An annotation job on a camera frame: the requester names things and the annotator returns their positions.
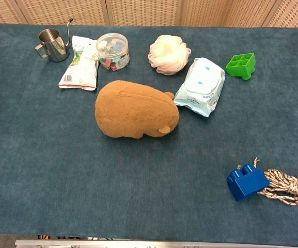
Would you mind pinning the brown plush toy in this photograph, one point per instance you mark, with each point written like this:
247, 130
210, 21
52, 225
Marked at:
135, 111

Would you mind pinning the light blue wet wipes pack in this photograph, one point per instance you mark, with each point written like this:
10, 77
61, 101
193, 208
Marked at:
203, 87

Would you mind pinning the pink bath loofah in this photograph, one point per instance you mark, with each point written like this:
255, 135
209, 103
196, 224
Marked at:
168, 55

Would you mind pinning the clear round plastic jar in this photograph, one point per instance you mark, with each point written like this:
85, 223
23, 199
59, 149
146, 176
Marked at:
112, 53

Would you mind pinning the white snack bag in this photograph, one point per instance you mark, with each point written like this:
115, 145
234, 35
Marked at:
82, 65

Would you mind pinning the blue carpet table cover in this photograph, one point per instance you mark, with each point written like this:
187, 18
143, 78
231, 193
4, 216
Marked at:
61, 168

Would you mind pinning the green plastic building block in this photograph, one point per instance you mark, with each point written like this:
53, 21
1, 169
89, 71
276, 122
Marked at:
241, 65

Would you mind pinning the woven folding screen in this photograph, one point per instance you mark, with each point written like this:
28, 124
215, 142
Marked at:
143, 11

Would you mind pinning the blue plastic building block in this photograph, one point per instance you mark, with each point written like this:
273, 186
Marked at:
248, 184

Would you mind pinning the steel gooseneck pitcher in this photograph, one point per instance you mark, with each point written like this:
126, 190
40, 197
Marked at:
53, 46

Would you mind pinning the aluminium frame rail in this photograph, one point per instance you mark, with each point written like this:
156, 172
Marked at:
138, 244

